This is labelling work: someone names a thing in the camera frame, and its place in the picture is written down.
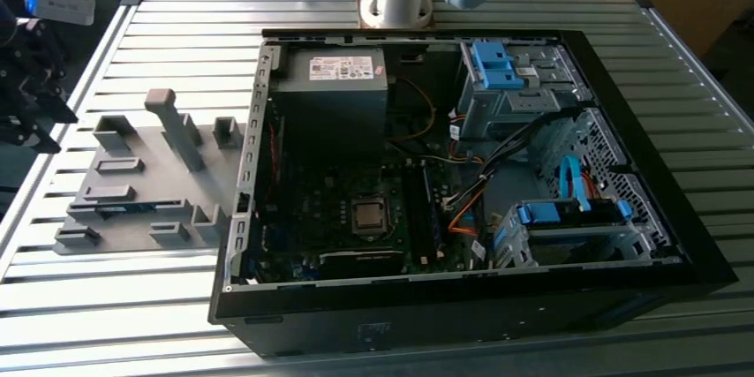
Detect CPU socket metal frame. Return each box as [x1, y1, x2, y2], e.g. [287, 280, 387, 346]
[348, 191, 395, 244]

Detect thin orange wire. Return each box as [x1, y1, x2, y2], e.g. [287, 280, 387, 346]
[387, 76, 438, 142]

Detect grey metal drive cage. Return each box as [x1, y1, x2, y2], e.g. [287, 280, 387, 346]
[458, 39, 594, 142]

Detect white power supply label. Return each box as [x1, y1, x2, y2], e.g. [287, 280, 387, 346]
[308, 56, 376, 82]

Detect grey metal disk bay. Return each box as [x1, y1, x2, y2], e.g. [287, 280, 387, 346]
[491, 198, 677, 268]

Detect blue flat data cable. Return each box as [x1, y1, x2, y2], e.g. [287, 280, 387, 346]
[558, 154, 594, 213]

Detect grey parts rack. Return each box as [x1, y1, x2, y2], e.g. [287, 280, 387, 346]
[52, 87, 248, 257]

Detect blue plastic drive carrier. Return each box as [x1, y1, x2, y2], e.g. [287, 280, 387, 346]
[470, 41, 526, 91]

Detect multicolour power wires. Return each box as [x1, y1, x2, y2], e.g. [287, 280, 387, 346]
[406, 151, 487, 169]

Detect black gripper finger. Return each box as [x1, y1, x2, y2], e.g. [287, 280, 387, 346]
[0, 85, 64, 155]
[11, 19, 79, 124]

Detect green motherboard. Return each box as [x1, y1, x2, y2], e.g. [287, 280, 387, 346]
[256, 154, 473, 283]

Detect black PC case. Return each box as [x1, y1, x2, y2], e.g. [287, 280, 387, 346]
[206, 27, 739, 358]

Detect black cable bundle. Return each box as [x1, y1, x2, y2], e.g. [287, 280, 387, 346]
[441, 109, 582, 215]

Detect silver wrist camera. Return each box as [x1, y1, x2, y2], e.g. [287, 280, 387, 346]
[21, 0, 96, 27]

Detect hard disk in blue carrier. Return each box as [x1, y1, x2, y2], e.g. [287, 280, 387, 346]
[518, 200, 633, 230]

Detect grey power supply unit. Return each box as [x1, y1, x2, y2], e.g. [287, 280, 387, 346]
[271, 46, 391, 153]

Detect perforated metal chassis panel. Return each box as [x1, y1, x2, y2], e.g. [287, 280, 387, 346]
[529, 107, 677, 259]

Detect black graphics card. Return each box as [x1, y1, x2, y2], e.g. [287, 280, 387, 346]
[316, 247, 407, 279]

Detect orange flat data cable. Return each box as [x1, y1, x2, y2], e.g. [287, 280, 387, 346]
[447, 191, 490, 237]

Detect CPU with silver top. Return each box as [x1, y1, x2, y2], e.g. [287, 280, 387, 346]
[356, 202, 387, 229]

